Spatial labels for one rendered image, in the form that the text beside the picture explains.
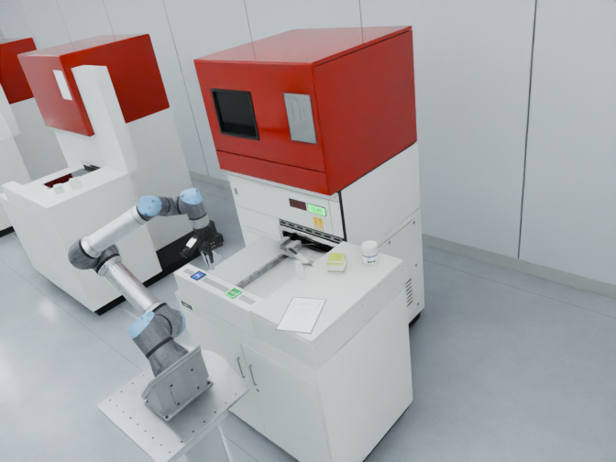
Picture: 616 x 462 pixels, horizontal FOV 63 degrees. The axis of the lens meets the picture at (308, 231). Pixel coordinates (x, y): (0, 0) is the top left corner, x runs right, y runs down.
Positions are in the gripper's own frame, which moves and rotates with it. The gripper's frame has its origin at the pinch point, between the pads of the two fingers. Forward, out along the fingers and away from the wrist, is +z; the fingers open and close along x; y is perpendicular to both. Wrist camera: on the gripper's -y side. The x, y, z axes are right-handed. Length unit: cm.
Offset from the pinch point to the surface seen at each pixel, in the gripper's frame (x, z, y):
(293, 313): -36.5, 15.1, 11.2
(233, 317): -6.3, 24.0, -0.4
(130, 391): -5, 27, -50
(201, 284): 14.7, 14.5, -0.7
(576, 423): -112, 117, 106
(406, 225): -9, 39, 116
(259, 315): -25.9, 15.1, 2.0
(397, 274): -49, 22, 60
